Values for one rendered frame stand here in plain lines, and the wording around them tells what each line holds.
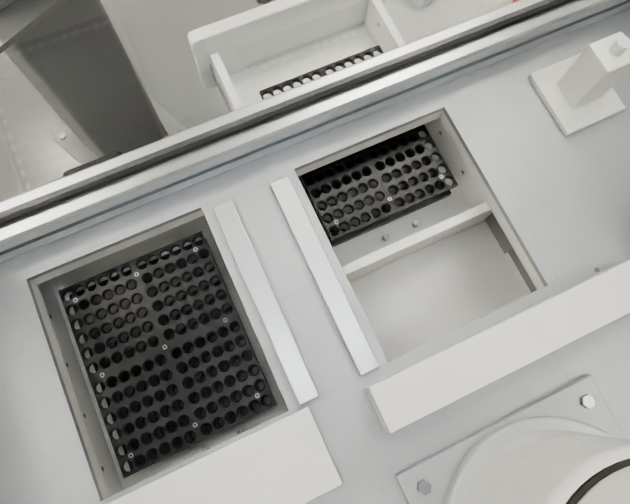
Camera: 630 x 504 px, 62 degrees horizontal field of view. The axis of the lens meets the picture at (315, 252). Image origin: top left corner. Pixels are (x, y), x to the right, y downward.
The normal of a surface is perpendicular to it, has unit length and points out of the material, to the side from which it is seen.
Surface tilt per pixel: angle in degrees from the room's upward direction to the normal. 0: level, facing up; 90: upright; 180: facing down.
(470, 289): 0
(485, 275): 0
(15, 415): 0
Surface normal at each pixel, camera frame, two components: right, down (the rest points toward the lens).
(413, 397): 0.04, -0.26
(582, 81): -0.91, 0.40
